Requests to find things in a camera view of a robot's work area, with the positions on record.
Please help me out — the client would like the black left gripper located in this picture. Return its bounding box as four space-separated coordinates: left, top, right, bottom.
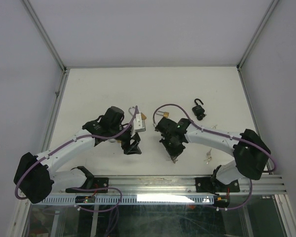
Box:
110 125 142 154

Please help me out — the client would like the small brass padlock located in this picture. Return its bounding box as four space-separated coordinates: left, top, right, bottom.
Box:
156 111 169 118

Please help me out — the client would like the long-shackle brass padlock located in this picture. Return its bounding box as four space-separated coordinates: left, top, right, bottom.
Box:
128 107 147 120

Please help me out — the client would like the black-headed key bunch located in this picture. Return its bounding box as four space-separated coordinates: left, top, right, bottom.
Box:
196 114 206 121

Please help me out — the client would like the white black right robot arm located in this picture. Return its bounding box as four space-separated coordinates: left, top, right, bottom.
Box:
155 118 271 194

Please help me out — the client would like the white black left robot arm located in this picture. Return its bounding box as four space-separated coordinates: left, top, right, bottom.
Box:
13 106 142 204

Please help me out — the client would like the small silver key bunch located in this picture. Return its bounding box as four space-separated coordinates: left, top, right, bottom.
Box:
166 158 178 164

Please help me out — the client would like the silver key pair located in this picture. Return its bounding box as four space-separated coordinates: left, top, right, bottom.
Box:
204 148 212 164

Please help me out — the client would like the large brass padlock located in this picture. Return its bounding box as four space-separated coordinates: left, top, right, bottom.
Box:
108 139 121 143

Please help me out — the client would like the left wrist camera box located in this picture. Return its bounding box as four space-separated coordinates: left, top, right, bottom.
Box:
133 113 147 133

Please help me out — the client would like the aluminium frame post left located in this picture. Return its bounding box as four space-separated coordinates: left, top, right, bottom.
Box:
22 0 70 75

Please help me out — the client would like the aluminium frame post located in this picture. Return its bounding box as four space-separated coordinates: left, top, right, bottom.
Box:
236 0 280 71
22 0 70 75

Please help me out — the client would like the slotted cable duct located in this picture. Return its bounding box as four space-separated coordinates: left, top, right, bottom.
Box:
39 194 214 205

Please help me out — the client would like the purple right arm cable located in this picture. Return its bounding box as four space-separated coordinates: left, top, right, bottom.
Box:
152 103 279 213

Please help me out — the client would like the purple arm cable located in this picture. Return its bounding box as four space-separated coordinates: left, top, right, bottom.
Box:
15 105 139 213
152 103 279 213

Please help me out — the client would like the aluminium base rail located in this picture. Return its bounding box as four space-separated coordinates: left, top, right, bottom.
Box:
46 175 287 196

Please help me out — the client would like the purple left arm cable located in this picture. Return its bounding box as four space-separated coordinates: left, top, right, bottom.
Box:
15 105 139 213

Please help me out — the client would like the aluminium frame post right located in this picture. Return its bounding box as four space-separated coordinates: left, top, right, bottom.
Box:
236 0 280 71

